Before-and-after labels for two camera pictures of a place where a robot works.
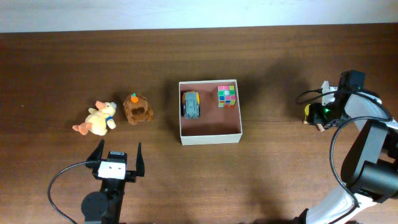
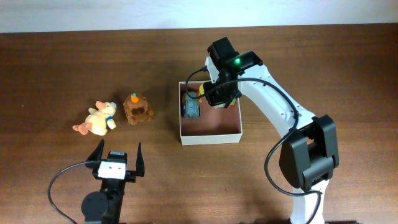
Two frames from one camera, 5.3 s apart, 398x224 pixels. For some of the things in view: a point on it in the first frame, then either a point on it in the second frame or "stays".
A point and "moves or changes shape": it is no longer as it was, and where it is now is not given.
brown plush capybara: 137,109 stays
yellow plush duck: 97,121 stays
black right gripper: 316,114 to 213,99
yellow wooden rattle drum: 306,113 moves or changes shape
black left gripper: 131,175 stays
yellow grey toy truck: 191,107 stays
